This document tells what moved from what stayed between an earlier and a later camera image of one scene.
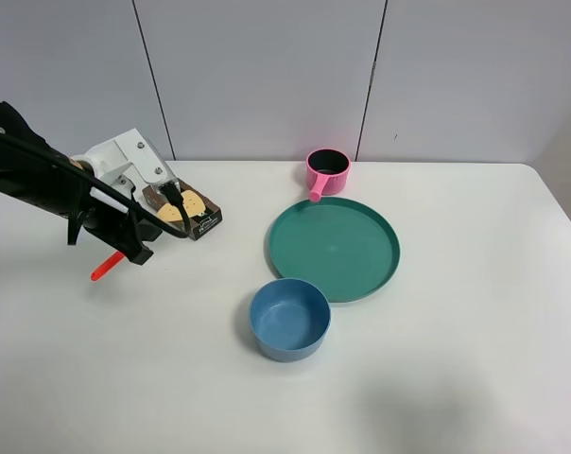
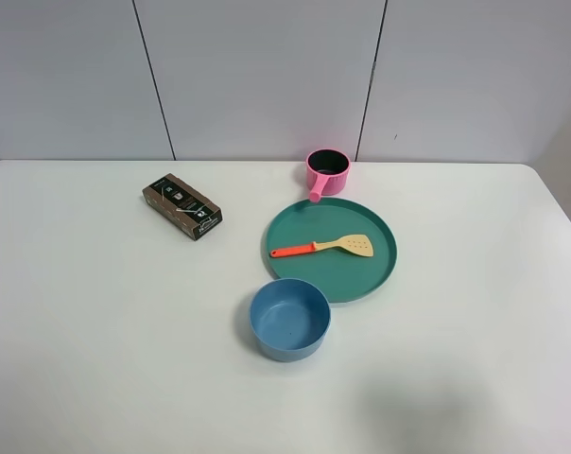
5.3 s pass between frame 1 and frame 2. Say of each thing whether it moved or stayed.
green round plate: stayed
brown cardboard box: stayed
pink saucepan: stayed
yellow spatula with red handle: moved
